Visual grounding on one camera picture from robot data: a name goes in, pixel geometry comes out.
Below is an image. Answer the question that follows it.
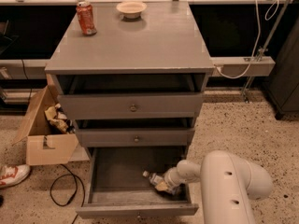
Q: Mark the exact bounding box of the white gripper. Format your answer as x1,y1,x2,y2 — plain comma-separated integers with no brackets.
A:
155,167,184,191

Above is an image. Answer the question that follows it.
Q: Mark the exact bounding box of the clear plastic water bottle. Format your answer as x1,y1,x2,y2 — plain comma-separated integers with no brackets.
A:
142,171,181,195

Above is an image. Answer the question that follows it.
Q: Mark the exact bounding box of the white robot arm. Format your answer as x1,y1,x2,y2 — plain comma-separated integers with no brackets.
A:
152,150,273,224

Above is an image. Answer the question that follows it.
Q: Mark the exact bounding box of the grey bottom drawer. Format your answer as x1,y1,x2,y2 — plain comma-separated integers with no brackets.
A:
77,146,198,218

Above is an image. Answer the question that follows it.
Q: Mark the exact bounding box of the grey drawer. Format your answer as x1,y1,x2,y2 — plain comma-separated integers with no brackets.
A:
77,146,198,218
58,92,203,119
76,118,194,147

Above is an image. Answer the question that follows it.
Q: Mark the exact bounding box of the grey middle drawer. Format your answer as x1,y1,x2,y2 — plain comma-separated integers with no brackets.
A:
76,118,194,147

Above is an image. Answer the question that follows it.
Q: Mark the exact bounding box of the grey top drawer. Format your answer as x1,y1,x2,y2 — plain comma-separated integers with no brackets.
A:
58,92,203,119

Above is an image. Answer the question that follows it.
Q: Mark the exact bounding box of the grey drawer cabinet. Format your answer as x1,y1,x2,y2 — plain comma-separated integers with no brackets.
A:
45,1,215,157

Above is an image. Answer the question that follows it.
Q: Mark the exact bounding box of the crumpled trash in box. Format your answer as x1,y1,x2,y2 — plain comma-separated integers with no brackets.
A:
44,104,75,134

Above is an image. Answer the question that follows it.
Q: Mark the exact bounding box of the cardboard box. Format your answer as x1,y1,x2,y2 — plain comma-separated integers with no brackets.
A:
14,87,78,166

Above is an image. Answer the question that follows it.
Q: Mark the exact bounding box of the dark grey side cabinet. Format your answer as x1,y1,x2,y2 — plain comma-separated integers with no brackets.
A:
264,19,299,119

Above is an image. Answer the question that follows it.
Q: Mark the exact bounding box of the white and red sneaker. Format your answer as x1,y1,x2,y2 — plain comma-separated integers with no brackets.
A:
0,164,31,189

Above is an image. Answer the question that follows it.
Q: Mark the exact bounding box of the white paper bowl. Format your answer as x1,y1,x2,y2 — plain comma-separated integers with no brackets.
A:
116,1,147,19

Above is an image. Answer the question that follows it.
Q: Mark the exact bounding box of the orange soda can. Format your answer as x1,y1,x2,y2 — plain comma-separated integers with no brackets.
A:
76,1,97,35

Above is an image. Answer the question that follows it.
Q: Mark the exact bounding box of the white hanging cable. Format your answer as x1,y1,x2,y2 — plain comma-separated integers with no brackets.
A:
214,0,280,80

